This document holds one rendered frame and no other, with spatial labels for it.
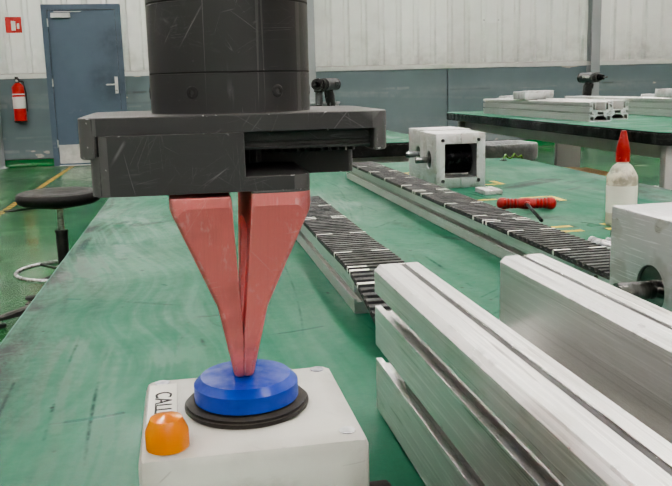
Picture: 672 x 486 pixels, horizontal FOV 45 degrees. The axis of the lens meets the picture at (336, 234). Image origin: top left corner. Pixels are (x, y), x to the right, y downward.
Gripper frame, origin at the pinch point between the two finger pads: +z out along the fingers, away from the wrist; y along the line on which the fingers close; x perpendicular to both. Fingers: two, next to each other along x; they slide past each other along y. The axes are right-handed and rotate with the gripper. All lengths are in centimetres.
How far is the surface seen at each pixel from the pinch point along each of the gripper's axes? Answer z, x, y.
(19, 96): 0, 1100, -208
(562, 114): 7, 320, 169
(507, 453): 2.0, -6.6, 8.1
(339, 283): 7.3, 38.1, 11.0
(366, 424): 8.2, 10.5, 7.1
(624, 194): 4, 60, 51
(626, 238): 0.6, 19.0, 27.0
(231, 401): 1.2, -1.9, -0.6
